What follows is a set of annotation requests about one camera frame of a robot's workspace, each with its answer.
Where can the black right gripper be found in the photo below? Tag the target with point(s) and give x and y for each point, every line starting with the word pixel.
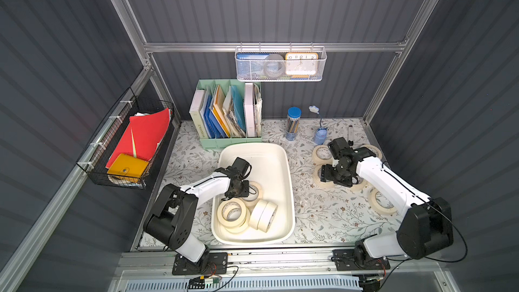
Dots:
pixel 329 172

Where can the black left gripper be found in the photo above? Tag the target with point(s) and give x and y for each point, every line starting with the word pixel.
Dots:
pixel 238 188

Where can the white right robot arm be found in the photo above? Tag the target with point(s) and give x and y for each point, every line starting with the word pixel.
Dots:
pixel 426 227

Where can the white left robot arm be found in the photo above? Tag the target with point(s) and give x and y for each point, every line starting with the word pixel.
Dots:
pixel 170 219

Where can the white plastic storage box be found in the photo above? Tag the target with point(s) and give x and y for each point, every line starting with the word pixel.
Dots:
pixel 270 168

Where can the blue box in basket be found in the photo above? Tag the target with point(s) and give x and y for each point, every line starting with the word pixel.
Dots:
pixel 250 66

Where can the clear tape roll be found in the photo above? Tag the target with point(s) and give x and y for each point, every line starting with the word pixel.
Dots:
pixel 274 66

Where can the black capped marker pen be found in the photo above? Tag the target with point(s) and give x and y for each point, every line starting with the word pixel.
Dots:
pixel 350 136

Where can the floral table mat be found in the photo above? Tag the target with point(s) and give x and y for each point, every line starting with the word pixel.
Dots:
pixel 322 215

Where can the blue folder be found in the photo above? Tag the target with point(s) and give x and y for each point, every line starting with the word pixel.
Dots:
pixel 214 128

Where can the blue lid pencil jar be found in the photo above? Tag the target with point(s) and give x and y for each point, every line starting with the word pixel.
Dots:
pixel 293 120

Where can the green file organizer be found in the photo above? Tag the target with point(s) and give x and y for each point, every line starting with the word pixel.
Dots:
pixel 237 135

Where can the orange folder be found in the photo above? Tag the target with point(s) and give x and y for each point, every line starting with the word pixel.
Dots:
pixel 218 112

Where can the white binder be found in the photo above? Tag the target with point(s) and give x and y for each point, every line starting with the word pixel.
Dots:
pixel 249 110

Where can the white book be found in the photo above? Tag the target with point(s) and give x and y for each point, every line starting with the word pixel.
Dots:
pixel 196 115

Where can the teal folder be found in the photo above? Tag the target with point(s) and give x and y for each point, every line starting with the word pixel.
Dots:
pixel 238 108

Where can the red folder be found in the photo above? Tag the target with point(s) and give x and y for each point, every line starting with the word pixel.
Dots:
pixel 142 136

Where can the yellow wallet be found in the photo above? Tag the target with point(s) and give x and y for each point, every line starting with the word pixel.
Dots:
pixel 128 166

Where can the orange white clock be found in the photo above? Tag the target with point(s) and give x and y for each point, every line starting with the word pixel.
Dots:
pixel 303 64

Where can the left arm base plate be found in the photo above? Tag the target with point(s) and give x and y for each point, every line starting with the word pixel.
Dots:
pixel 210 263

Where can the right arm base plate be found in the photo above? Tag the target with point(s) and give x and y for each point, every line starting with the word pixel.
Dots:
pixel 344 259

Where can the black wire wall basket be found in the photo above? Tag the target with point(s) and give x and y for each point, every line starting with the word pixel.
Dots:
pixel 104 143

